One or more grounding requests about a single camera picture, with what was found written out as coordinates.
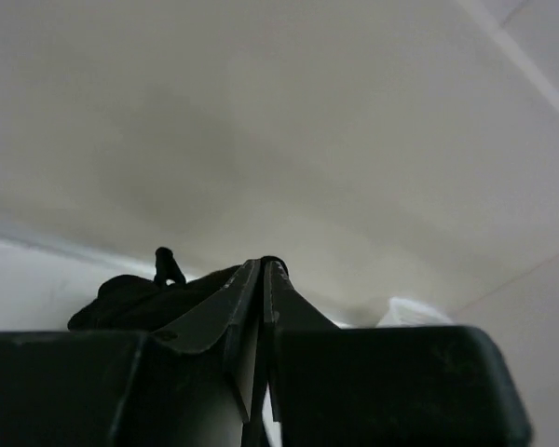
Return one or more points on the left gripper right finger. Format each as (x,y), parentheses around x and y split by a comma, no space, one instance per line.
(284,309)

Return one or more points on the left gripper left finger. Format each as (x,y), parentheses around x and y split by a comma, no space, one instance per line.
(229,318)

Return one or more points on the white plastic basket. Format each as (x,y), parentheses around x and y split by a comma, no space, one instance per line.
(409,312)

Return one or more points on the black tank top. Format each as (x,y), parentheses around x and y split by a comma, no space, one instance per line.
(132,303)

